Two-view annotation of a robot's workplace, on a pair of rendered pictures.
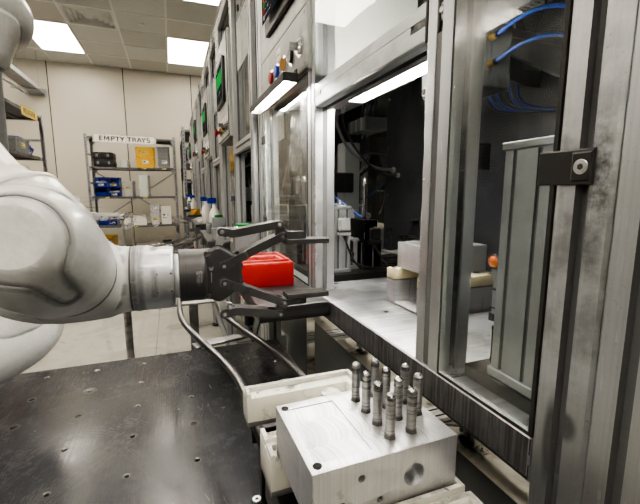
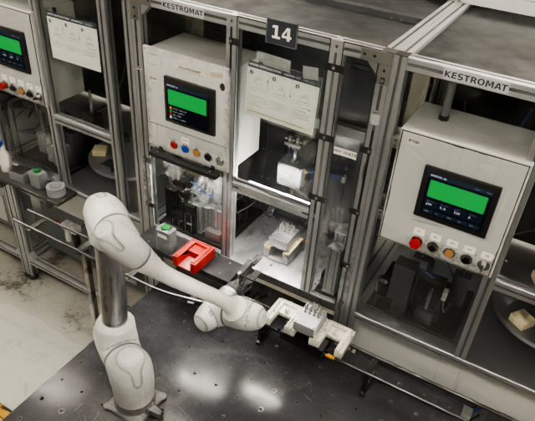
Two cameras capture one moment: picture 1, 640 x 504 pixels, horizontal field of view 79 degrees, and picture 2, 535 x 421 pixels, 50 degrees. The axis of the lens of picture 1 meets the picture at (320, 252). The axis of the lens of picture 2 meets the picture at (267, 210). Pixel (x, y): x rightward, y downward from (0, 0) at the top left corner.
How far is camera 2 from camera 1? 2.12 m
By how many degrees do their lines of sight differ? 46
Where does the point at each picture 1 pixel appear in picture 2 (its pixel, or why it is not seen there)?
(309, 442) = (308, 325)
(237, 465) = (237, 336)
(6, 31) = not seen: hidden behind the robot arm
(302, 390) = (277, 310)
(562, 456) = (341, 306)
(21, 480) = (179, 375)
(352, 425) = (310, 317)
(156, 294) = not seen: hidden behind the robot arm
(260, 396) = (271, 317)
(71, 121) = not seen: outside the picture
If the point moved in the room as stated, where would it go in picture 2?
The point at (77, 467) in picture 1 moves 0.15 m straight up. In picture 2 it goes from (190, 363) to (189, 339)
